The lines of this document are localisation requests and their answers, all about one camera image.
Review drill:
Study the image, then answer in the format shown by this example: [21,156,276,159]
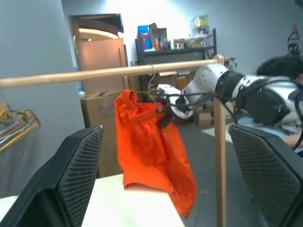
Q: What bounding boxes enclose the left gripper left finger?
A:
[0,125,104,227]

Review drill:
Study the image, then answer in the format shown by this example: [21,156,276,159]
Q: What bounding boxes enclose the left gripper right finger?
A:
[228,123,303,227]

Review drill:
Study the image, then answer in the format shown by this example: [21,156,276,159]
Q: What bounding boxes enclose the green wire hanger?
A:
[134,64,158,105]

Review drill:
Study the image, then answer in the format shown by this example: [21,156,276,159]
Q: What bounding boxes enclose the orange cloth garment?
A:
[114,89,198,219]

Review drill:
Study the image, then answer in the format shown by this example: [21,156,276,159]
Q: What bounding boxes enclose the small cardboard box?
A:
[193,106,214,128]

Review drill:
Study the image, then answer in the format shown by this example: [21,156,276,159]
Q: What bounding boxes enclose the black metal shelf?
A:
[134,28,217,69]

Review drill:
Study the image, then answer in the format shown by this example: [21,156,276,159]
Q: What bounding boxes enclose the large cardboard box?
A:
[80,91,124,178]

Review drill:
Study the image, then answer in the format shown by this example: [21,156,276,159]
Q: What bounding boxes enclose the blue box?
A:
[137,25,152,51]

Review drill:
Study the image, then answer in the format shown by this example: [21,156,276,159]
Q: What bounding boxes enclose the open cardboard box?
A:
[148,23,168,51]

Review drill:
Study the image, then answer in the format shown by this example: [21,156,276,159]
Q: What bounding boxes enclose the brown door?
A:
[68,13,130,96]

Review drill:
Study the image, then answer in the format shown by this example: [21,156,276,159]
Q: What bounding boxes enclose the clear plastic storage box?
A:
[190,15,209,39]

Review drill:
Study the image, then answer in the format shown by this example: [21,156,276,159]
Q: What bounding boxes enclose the wooden clothes rack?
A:
[0,54,230,227]

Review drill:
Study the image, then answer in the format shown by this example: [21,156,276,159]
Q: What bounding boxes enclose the person with dark hair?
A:
[236,55,303,158]

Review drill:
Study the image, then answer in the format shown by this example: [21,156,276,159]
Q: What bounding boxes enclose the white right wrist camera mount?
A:
[156,84,194,125]

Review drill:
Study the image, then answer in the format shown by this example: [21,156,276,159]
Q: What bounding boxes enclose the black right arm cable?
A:
[151,78,303,152]

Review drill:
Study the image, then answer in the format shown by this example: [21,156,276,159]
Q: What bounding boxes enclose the bundle of wire hangers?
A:
[0,96,41,152]

